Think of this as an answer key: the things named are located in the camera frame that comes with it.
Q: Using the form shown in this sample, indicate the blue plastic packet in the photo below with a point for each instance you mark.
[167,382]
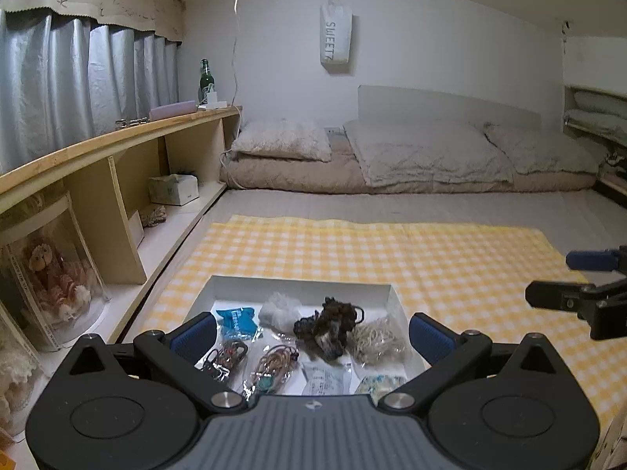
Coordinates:
[238,324]

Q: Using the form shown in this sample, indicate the grey curtain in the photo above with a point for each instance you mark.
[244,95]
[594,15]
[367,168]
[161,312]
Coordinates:
[65,80]

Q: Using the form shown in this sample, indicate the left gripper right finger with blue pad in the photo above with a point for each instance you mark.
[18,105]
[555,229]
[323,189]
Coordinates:
[453,358]

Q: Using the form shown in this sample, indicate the large folded beige blanket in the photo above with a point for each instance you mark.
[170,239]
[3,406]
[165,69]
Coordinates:
[426,151]

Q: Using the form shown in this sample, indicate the light blue white sachet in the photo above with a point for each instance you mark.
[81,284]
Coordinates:
[323,379]

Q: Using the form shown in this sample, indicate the white shallow box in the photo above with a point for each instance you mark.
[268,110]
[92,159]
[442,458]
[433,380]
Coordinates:
[294,337]

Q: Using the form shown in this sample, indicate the white cotton cloth ball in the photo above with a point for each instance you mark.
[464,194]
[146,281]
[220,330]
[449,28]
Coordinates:
[280,312]

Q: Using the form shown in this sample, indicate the teddy bear in clear case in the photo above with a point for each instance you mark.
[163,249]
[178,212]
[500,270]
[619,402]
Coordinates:
[51,285]

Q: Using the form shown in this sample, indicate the small fluffy beige pillow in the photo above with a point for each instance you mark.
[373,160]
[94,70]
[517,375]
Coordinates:
[284,139]

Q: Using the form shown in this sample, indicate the green glass bottle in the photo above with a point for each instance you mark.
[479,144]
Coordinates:
[206,83]

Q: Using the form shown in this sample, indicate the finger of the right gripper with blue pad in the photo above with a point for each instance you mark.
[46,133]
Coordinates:
[558,296]
[609,260]

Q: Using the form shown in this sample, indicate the yellow white checkered blanket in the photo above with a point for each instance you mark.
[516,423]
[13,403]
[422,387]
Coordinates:
[464,275]

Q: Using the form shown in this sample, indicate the right beige pillow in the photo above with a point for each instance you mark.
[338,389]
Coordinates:
[531,151]

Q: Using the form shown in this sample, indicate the blue floral fabric pouch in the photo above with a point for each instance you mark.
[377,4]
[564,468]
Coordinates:
[378,385]

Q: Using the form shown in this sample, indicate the brown crochet yarn bundle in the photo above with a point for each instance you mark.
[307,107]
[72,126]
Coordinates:
[325,333]

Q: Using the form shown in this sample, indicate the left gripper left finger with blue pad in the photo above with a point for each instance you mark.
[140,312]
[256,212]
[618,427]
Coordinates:
[171,358]

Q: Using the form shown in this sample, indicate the folded bedding on shelf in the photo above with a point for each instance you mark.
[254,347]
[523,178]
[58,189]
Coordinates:
[597,112]

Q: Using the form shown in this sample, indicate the white headboard panel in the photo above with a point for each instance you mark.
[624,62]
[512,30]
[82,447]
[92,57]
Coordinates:
[407,105]

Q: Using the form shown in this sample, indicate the white tissue box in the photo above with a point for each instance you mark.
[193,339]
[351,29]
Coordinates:
[173,189]

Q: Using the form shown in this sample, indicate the white hanging bag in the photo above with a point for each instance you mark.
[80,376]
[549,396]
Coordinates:
[336,26]

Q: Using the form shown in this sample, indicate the wooden bedside shelf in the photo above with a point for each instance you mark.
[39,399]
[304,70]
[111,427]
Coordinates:
[130,239]

